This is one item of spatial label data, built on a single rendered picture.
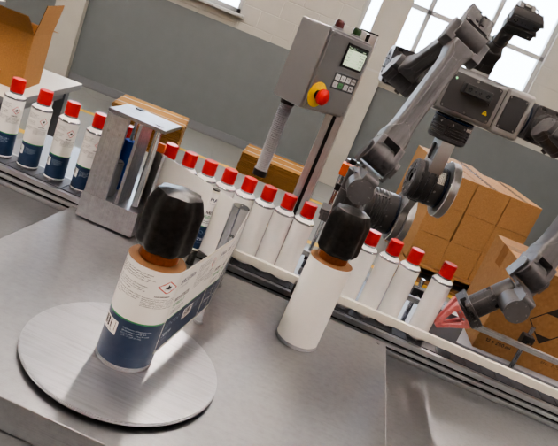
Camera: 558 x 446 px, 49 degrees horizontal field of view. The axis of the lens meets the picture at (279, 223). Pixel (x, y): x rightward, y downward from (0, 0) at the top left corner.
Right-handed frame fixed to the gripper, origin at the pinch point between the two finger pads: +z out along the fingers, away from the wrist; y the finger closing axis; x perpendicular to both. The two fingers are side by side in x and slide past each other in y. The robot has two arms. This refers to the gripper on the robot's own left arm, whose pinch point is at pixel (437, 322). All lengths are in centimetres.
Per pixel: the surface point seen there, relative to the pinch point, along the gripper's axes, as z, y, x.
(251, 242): 30.3, 1.8, -38.5
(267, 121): 111, -542, -72
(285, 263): 25.4, 1.9, -30.3
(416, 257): -3.0, 1.6, -17.5
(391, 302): 7.2, 2.1, -10.2
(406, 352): 9.6, 5.2, 1.5
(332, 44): -9, 0, -70
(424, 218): 2, -336, 56
